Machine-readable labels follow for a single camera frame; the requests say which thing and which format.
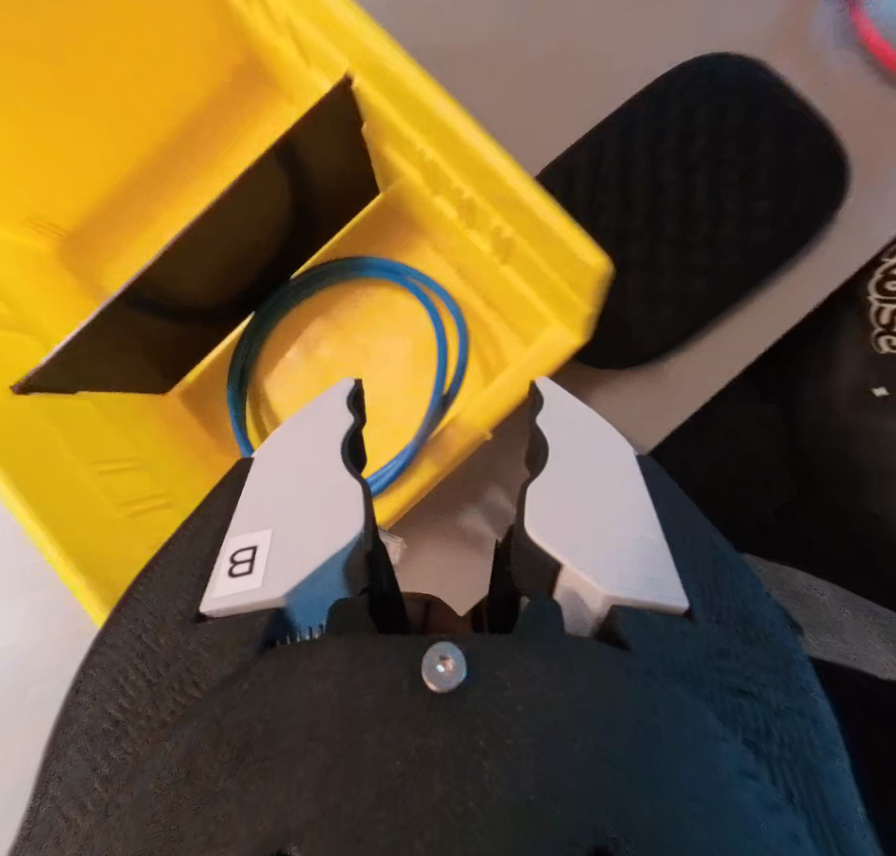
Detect blue ethernet cable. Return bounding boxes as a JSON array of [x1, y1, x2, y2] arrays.
[[225, 256, 471, 566]]

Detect black cardboard divider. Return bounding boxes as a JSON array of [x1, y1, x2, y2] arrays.
[[10, 76, 382, 397]]

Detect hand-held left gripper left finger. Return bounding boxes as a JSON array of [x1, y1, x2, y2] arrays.
[[198, 378, 410, 650]]

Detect black mesh wrist rest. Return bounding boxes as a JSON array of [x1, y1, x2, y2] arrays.
[[535, 51, 851, 370]]

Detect red ethernet cable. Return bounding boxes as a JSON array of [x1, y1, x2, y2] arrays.
[[819, 0, 896, 77]]

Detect yellow plastic bin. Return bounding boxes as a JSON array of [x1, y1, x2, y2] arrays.
[[0, 0, 617, 626]]

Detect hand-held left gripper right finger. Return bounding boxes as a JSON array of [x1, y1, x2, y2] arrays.
[[489, 376, 692, 653]]

